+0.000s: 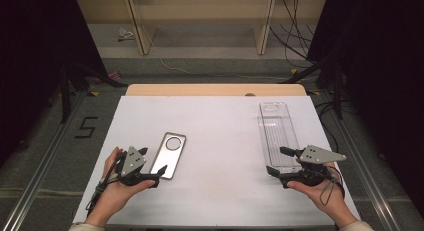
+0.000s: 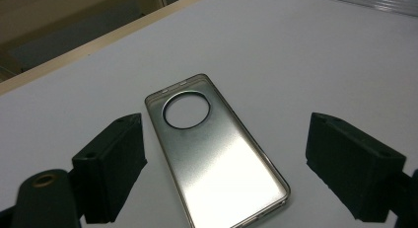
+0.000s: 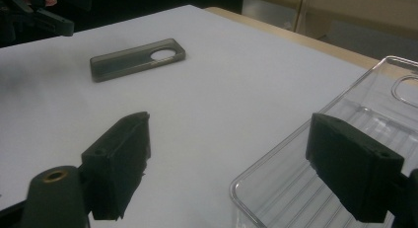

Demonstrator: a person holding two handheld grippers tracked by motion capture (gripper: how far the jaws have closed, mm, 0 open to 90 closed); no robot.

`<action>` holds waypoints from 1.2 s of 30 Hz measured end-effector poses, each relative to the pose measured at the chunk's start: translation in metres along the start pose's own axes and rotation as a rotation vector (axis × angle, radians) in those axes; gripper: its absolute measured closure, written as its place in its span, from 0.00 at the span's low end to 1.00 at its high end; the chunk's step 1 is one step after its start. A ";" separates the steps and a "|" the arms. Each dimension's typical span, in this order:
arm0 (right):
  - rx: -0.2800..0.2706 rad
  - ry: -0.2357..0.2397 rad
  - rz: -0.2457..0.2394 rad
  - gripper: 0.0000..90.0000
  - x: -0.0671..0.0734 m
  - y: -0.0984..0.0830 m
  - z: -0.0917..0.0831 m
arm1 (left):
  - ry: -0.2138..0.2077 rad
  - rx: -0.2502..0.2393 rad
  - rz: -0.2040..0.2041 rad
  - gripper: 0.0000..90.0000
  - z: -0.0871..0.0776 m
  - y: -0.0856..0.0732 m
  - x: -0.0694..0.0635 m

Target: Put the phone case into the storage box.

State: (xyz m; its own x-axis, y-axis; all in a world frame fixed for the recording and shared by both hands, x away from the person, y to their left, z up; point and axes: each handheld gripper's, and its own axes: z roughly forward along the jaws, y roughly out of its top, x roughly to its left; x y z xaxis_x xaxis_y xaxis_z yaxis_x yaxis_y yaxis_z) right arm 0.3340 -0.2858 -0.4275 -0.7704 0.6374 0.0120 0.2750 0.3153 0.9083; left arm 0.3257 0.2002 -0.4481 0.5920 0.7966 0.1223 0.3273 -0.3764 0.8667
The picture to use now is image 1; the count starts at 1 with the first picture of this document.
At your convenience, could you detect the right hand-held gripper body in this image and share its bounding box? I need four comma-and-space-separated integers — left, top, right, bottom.
279, 144, 348, 189

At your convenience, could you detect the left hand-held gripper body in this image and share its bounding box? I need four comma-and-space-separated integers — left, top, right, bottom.
116, 146, 160, 189

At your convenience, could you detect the metal plate with round hole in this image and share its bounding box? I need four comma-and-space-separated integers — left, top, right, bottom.
148, 131, 187, 180

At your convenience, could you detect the clear plastic tray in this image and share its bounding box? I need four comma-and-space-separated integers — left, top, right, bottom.
257, 101, 303, 176

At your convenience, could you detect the person's left hand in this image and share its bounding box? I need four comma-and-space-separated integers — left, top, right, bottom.
94, 146, 157, 212

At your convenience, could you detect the person's right hand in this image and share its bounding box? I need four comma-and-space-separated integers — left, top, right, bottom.
287, 163, 347, 214

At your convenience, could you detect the white board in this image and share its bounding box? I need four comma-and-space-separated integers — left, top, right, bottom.
72, 95, 361, 227

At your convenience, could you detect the black metal stand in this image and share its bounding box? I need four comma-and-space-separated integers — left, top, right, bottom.
59, 62, 128, 124
279, 55, 345, 120

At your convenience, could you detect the pink object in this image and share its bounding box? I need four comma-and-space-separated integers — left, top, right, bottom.
93, 70, 122, 85

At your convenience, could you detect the wooden table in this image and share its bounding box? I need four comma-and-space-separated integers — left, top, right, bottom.
125, 83, 308, 97

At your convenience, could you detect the black curtain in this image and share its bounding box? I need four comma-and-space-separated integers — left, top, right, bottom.
306, 0, 424, 219
0, 0, 109, 167

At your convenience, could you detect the crumpled white paper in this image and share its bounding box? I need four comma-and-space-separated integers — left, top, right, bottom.
117, 27, 136, 42

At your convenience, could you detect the light wooden shelf unit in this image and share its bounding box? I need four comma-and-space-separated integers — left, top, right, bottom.
75, 0, 327, 56

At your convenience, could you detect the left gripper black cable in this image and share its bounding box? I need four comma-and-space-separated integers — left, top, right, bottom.
85, 150, 129, 217

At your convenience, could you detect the white floor cable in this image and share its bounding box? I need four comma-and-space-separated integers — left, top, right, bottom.
159, 57, 291, 81

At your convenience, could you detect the bundle of black cables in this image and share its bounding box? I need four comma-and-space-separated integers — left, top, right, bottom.
269, 0, 316, 64

